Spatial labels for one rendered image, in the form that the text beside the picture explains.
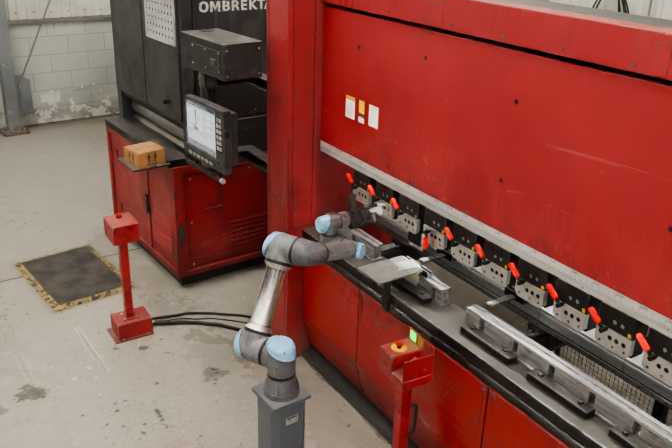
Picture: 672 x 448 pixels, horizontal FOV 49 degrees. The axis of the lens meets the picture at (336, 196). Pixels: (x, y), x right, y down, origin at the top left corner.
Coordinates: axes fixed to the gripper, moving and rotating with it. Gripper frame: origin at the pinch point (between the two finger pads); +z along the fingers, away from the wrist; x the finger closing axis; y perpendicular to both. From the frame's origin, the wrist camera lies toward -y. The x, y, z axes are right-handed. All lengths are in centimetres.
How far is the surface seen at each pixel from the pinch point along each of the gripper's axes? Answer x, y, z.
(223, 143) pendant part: -46, -76, -42
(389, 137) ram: 15.7, -28.2, 11.9
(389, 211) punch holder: -10.1, -1.0, 11.5
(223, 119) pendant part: -36, -84, -42
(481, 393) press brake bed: 6, 97, 1
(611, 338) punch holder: 75, 101, 13
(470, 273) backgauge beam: -10, 41, 39
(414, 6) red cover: 74, -58, 10
